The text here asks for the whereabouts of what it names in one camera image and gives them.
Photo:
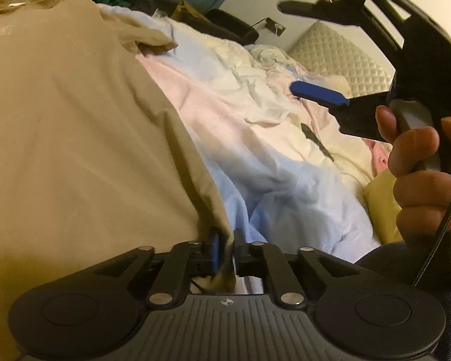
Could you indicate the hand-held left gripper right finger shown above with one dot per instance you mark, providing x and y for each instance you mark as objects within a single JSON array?
[{"x": 239, "y": 249}]

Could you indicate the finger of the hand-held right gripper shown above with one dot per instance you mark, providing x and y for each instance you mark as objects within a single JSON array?
[
  {"x": 317, "y": 92},
  {"x": 304, "y": 7}
]

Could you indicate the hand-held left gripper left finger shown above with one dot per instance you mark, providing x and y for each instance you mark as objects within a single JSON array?
[{"x": 214, "y": 249}]

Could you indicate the tan t-shirt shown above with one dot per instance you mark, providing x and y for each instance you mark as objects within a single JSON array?
[{"x": 79, "y": 139}]

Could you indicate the person's right hand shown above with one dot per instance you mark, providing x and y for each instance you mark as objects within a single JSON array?
[{"x": 421, "y": 191}]

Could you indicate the white plug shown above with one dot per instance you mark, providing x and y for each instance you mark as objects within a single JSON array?
[{"x": 272, "y": 25}]

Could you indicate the pastel patchwork blanket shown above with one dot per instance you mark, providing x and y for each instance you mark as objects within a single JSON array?
[{"x": 248, "y": 120}]

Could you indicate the black bag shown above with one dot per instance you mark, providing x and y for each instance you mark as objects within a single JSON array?
[{"x": 231, "y": 26}]

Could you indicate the brown cloth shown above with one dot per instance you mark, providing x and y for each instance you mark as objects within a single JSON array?
[{"x": 189, "y": 11}]

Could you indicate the yellow pillow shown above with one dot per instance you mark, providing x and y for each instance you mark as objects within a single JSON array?
[{"x": 383, "y": 203}]

